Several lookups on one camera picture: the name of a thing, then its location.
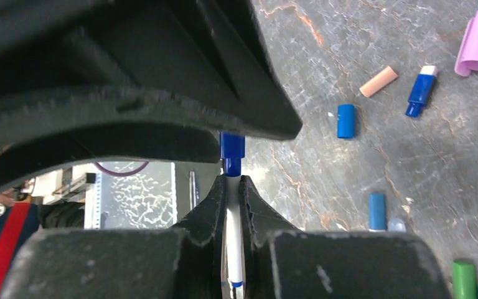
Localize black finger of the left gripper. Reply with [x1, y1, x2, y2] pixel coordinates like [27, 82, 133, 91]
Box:
[0, 1, 302, 192]

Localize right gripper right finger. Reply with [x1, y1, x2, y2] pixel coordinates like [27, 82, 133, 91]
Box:
[239, 176, 451, 298]

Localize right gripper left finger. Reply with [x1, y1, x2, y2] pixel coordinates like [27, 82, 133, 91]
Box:
[0, 176, 227, 298]

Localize peach marker cap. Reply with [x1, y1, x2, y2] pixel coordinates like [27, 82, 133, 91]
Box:
[359, 66, 398, 98]

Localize dark blue marker cap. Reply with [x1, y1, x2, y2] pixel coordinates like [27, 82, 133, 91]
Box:
[405, 65, 438, 118]

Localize blue cap marker back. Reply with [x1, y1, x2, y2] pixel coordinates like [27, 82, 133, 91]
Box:
[225, 176, 245, 298]

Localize operator striped shirt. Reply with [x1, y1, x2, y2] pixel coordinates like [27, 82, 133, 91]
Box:
[0, 202, 42, 299]

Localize green cap marker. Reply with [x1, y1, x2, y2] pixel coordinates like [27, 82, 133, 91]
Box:
[452, 259, 477, 299]

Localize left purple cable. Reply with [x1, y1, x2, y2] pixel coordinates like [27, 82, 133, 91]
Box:
[93, 161, 151, 178]

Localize white leader arm handle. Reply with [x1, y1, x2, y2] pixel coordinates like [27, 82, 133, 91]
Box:
[16, 165, 97, 205]

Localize white slotted cable duct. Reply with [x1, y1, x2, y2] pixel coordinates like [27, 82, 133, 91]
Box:
[84, 173, 102, 229]

